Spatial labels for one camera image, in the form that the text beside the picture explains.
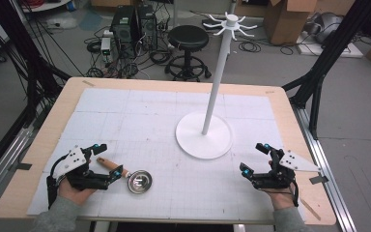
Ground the black tape piece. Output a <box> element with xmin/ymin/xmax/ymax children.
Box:
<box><xmin>14</xmin><ymin>162</ymin><xmax>33</xmax><ymax>172</ymax></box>
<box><xmin>308</xmin><ymin>174</ymin><xmax>329</xmax><ymax>186</ymax></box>

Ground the black coiled cable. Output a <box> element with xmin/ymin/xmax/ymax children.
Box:
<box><xmin>238</xmin><ymin>41</ymin><xmax>262</xmax><ymax>54</ymax></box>
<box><xmin>86</xmin><ymin>40</ymin><xmax>102</xmax><ymax>54</ymax></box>
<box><xmin>149</xmin><ymin>50</ymin><xmax>172</xmax><ymax>66</ymax></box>

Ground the white hook stand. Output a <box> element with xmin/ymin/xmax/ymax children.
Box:
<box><xmin>174</xmin><ymin>12</ymin><xmax>259</xmax><ymax>160</ymax></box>

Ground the aluminium rail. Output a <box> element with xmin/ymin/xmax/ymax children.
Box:
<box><xmin>0</xmin><ymin>126</ymin><xmax>36</xmax><ymax>212</ymax></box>
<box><xmin>292</xmin><ymin>105</ymin><xmax>357</xmax><ymax>232</ymax></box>

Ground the white round table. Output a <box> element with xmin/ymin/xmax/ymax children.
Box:
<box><xmin>19</xmin><ymin>0</ymin><xmax>72</xmax><ymax>15</ymax></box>

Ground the large cardboard box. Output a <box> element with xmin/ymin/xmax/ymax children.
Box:
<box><xmin>263</xmin><ymin>0</ymin><xmax>319</xmax><ymax>46</ymax></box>

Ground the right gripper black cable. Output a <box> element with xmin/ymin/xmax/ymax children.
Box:
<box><xmin>288</xmin><ymin>180</ymin><xmax>300</xmax><ymax>208</ymax></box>

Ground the person's right hand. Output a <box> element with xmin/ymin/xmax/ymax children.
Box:
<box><xmin>265</xmin><ymin>159</ymin><xmax>300</xmax><ymax>211</ymax></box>

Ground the small grey power box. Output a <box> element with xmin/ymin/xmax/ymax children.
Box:
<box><xmin>100</xmin><ymin>36</ymin><xmax>112</xmax><ymax>64</ymax></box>

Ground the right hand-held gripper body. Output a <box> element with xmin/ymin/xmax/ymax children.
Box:
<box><xmin>250</xmin><ymin>149</ymin><xmax>322</xmax><ymax>191</ymax></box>

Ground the person's left hand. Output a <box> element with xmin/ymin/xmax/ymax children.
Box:
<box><xmin>57</xmin><ymin>176</ymin><xmax>98</xmax><ymax>206</ymax></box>

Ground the black metal frame stand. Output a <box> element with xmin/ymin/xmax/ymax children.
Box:
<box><xmin>281</xmin><ymin>0</ymin><xmax>371</xmax><ymax>141</ymax></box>
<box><xmin>0</xmin><ymin>0</ymin><xmax>72</xmax><ymax>185</ymax></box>

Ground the metal ladle with wooden handle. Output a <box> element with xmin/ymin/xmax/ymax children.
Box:
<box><xmin>96</xmin><ymin>157</ymin><xmax>154</xmax><ymax>195</ymax></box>

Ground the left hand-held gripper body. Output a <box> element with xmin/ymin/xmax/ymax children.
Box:
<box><xmin>51</xmin><ymin>144</ymin><xmax>112</xmax><ymax>191</ymax></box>

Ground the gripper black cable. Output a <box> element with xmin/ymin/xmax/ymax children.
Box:
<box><xmin>45</xmin><ymin>154</ymin><xmax>70</xmax><ymax>211</ymax></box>
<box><xmin>288</xmin><ymin>180</ymin><xmax>300</xmax><ymax>208</ymax></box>

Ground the white flat board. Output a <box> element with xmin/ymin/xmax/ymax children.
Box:
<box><xmin>295</xmin><ymin>31</ymin><xmax>365</xmax><ymax>59</ymax></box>

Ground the black computer tower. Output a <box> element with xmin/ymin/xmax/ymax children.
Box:
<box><xmin>109</xmin><ymin>5</ymin><xmax>140</xmax><ymax>60</ymax></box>
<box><xmin>137</xmin><ymin>3</ymin><xmax>159</xmax><ymax>51</ymax></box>

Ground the white grid mat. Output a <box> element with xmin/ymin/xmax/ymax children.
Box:
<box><xmin>26</xmin><ymin>87</ymin><xmax>307</xmax><ymax>224</ymax></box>

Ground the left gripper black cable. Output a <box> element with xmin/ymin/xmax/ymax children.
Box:
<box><xmin>45</xmin><ymin>154</ymin><xmax>70</xmax><ymax>211</ymax></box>

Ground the black round stool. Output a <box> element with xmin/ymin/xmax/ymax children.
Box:
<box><xmin>164</xmin><ymin>24</ymin><xmax>213</xmax><ymax>83</ymax></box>

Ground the grey rounded appliance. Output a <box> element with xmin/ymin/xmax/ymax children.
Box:
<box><xmin>308</xmin><ymin>12</ymin><xmax>345</xmax><ymax>45</ymax></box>

